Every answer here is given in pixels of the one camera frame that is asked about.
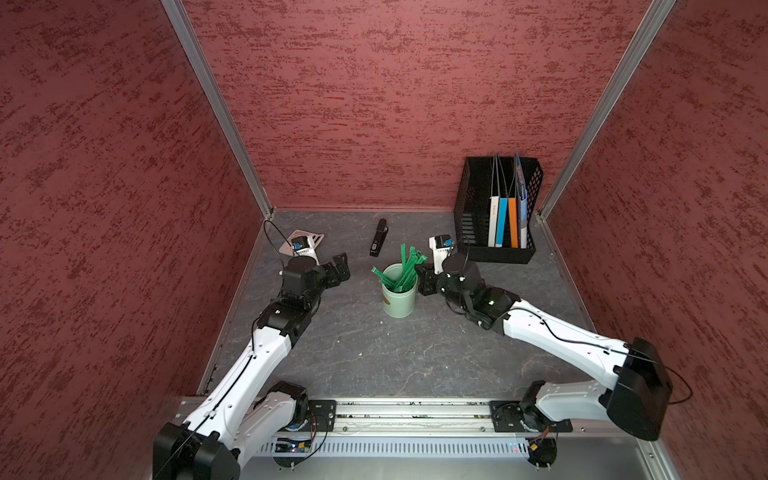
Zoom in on aluminium corner post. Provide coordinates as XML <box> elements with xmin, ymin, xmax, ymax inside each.
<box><xmin>539</xmin><ymin>0</ymin><xmax>676</xmax><ymax>222</ymax></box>
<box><xmin>161</xmin><ymin>0</ymin><xmax>274</xmax><ymax>220</ymax></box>

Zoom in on right aluminium corner post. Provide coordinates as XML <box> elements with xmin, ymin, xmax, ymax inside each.
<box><xmin>539</xmin><ymin>0</ymin><xmax>676</xmax><ymax>222</ymax></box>

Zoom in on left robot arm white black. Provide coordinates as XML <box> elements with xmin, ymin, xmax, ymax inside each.
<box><xmin>152</xmin><ymin>254</ymin><xmax>350</xmax><ymax>479</ymax></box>

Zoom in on black stapler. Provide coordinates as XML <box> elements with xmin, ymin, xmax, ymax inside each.
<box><xmin>369</xmin><ymin>218</ymin><xmax>389</xmax><ymax>257</ymax></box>

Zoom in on light blue folder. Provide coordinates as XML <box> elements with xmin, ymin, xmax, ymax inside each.
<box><xmin>515</xmin><ymin>154</ymin><xmax>528</xmax><ymax>249</ymax></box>

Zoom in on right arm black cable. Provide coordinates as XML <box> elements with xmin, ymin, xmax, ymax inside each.
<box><xmin>521</xmin><ymin>305</ymin><xmax>694</xmax><ymax>406</ymax></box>

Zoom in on green straw leaning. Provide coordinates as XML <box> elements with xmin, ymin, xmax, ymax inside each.
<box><xmin>371</xmin><ymin>267</ymin><xmax>397</xmax><ymax>292</ymax></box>
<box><xmin>394</xmin><ymin>247</ymin><xmax>427</xmax><ymax>293</ymax></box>

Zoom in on orange spine folder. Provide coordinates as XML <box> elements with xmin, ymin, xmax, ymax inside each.
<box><xmin>508</xmin><ymin>180</ymin><xmax>519</xmax><ymax>249</ymax></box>

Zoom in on blue spine folder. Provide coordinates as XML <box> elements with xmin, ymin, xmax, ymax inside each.
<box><xmin>494</xmin><ymin>157</ymin><xmax>510</xmax><ymax>248</ymax></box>

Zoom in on green straw leaning right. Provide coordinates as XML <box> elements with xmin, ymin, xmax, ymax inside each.
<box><xmin>394</xmin><ymin>247</ymin><xmax>427</xmax><ymax>293</ymax></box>

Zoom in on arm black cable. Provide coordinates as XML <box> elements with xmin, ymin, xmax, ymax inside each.
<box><xmin>521</xmin><ymin>305</ymin><xmax>694</xmax><ymax>406</ymax></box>
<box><xmin>262</xmin><ymin>219</ymin><xmax>295</xmax><ymax>271</ymax></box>

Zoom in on green straw leaning left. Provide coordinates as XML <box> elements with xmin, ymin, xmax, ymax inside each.
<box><xmin>371</xmin><ymin>267</ymin><xmax>397</xmax><ymax>292</ymax></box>

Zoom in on left aluminium corner post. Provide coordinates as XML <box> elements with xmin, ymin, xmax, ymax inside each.
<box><xmin>161</xmin><ymin>0</ymin><xmax>274</xmax><ymax>220</ymax></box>

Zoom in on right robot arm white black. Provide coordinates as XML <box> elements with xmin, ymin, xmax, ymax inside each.
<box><xmin>416</xmin><ymin>253</ymin><xmax>673</xmax><ymax>441</ymax></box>

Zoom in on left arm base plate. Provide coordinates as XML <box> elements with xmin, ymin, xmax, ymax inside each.
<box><xmin>299</xmin><ymin>399</ymin><xmax>338</xmax><ymax>433</ymax></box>

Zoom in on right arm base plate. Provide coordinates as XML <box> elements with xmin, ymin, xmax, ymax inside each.
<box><xmin>489</xmin><ymin>401</ymin><xmax>573</xmax><ymax>434</ymax></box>

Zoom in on pale green storage cup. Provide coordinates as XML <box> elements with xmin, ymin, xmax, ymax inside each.
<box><xmin>381</xmin><ymin>263</ymin><xmax>418</xmax><ymax>319</ymax></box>

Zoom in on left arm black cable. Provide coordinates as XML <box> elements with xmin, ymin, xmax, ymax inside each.
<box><xmin>262</xmin><ymin>219</ymin><xmax>295</xmax><ymax>271</ymax></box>

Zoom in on green straw upright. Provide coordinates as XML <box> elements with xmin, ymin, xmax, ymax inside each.
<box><xmin>398</xmin><ymin>244</ymin><xmax>409</xmax><ymax>285</ymax></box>

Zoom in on aluminium mounting rail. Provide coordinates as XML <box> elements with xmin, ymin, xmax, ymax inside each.
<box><xmin>170</xmin><ymin>395</ymin><xmax>655</xmax><ymax>438</ymax></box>

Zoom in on black mesh file organizer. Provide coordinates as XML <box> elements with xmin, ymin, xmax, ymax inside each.
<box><xmin>453</xmin><ymin>155</ymin><xmax>543</xmax><ymax>264</ymax></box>

